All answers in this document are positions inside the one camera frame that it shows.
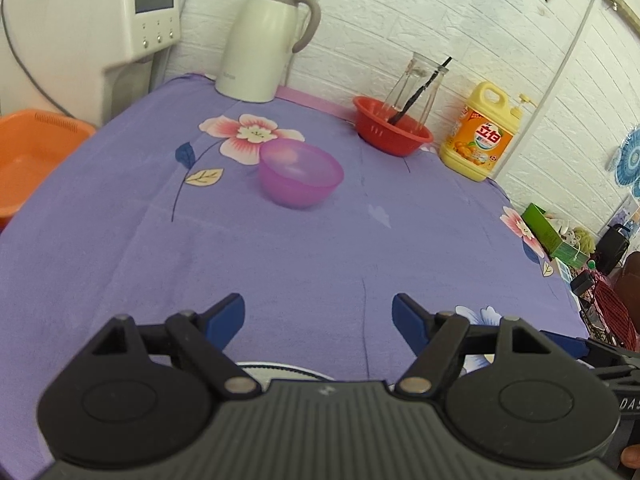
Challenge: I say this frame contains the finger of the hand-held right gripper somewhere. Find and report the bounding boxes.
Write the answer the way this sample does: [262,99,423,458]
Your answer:
[540,329,640,367]

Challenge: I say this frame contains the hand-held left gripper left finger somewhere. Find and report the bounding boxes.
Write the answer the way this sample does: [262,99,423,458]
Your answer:
[90,293,262,399]

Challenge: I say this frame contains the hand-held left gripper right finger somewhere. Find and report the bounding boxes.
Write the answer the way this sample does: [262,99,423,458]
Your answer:
[392,293,551,397]

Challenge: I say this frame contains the plain white plate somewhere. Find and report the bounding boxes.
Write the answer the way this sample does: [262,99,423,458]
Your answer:
[235,360,337,381]

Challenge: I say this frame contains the purple plastic bowl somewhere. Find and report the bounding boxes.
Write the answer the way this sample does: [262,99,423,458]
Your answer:
[258,140,345,211]

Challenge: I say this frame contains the dark red knit cloth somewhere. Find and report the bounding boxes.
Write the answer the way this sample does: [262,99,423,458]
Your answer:
[592,280,640,351]

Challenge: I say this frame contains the black power adapter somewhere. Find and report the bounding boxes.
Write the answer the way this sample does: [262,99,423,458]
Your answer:
[570,270,596,297]

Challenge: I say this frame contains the purple floral tablecloth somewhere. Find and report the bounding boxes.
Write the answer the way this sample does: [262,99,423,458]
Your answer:
[0,72,591,480]

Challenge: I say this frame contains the yellow fluffy toy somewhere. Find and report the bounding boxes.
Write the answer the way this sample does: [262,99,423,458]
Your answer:
[570,227,596,253]

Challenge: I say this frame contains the green box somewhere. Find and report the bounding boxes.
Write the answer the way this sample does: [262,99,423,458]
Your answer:
[521,202,588,268]

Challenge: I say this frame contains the red plastic basket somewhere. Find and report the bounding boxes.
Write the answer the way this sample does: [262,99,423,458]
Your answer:
[352,96,435,158]

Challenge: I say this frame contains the yellow detergent bottle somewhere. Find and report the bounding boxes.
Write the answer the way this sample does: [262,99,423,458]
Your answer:
[440,81,537,182]

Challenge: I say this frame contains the large blue paper fan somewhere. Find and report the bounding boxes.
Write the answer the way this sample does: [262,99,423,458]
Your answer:
[607,127,640,188]

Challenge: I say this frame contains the black stick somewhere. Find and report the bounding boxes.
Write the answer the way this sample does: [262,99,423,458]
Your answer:
[389,56,453,125]

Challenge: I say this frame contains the clear glass pitcher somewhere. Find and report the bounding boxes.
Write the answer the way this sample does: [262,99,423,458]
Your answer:
[382,51,447,128]

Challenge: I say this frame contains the orange plastic basin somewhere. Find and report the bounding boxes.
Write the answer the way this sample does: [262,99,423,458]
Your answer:
[0,108,97,231]

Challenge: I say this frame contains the white thermos jug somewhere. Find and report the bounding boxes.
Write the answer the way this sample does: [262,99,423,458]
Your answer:
[215,0,322,104]

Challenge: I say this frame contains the white water dispenser with screen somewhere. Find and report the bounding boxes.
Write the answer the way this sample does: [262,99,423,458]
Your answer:
[0,0,182,128]

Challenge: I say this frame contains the wall poster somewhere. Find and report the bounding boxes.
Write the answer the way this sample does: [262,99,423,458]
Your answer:
[607,192,640,233]

